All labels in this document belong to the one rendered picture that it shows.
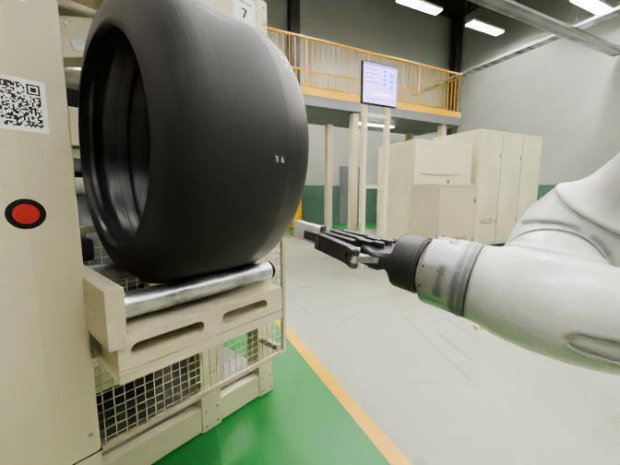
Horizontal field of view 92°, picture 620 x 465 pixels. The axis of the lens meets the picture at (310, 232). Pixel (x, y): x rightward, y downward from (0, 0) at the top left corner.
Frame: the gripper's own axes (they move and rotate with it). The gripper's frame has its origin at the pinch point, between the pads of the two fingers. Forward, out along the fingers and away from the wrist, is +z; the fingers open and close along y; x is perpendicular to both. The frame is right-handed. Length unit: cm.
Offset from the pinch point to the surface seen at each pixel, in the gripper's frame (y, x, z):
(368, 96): -339, -111, 207
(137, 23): 18.3, -29.7, 23.8
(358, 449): -63, 105, 12
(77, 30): 15, -39, 74
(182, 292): 13.1, 14.8, 18.8
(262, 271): -6.5, 14.6, 18.9
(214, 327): 8.0, 22.5, 15.4
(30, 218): 32.2, 1.0, 28.0
